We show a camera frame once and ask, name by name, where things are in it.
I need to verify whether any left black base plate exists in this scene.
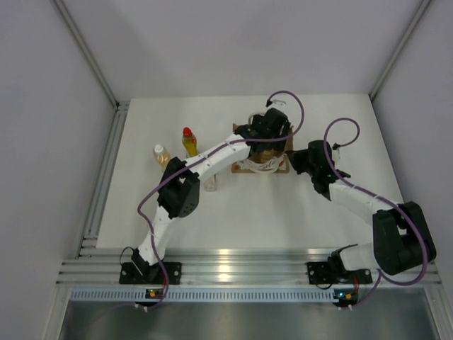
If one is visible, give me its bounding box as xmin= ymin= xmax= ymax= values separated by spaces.
xmin=119 ymin=262 xmax=182 ymax=285

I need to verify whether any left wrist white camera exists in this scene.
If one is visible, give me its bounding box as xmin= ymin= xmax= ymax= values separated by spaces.
xmin=265 ymin=99 xmax=286 ymax=108

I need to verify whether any purple cable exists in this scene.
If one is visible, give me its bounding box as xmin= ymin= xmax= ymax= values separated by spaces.
xmin=323 ymin=117 xmax=430 ymax=308
xmin=137 ymin=90 xmax=306 ymax=312

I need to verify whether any burlap watermelon canvas bag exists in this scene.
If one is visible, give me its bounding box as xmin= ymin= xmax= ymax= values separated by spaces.
xmin=231 ymin=112 xmax=294 ymax=174

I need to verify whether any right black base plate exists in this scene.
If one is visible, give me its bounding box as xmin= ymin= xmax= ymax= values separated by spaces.
xmin=306 ymin=261 xmax=373 ymax=288

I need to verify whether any white cap amber bottle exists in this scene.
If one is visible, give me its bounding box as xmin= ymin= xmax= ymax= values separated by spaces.
xmin=153 ymin=144 xmax=171 ymax=173

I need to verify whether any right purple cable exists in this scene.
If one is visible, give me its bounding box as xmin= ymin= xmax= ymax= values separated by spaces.
xmin=323 ymin=117 xmax=430 ymax=308

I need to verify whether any white slotted cable duct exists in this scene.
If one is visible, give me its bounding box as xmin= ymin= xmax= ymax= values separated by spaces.
xmin=70 ymin=288 xmax=354 ymax=302

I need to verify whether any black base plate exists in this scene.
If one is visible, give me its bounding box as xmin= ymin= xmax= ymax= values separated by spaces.
xmin=306 ymin=261 xmax=373 ymax=288
xmin=119 ymin=262 xmax=182 ymax=285

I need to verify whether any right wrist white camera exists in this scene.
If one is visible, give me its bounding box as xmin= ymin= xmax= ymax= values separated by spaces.
xmin=331 ymin=143 xmax=342 ymax=162

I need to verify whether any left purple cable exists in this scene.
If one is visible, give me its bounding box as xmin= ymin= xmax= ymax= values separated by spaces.
xmin=137 ymin=90 xmax=306 ymax=312

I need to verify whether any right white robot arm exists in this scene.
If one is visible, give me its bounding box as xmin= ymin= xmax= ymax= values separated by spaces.
xmin=287 ymin=140 xmax=437 ymax=281

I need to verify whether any wrist white camera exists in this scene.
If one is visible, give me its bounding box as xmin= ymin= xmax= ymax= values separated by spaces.
xmin=265 ymin=99 xmax=286 ymax=108
xmin=331 ymin=143 xmax=342 ymax=162

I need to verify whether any aluminium extrusion rail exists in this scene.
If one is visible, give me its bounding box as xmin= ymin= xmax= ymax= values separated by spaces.
xmin=56 ymin=247 xmax=442 ymax=285

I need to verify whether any red cap yellow bottle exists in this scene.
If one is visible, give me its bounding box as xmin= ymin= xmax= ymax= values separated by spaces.
xmin=182 ymin=127 xmax=199 ymax=158

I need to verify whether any grey cap clear bottle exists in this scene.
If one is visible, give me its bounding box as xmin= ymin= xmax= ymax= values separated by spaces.
xmin=200 ymin=153 xmax=217 ymax=192

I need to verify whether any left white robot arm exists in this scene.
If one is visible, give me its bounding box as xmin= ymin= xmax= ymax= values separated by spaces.
xmin=131 ymin=108 xmax=300 ymax=283

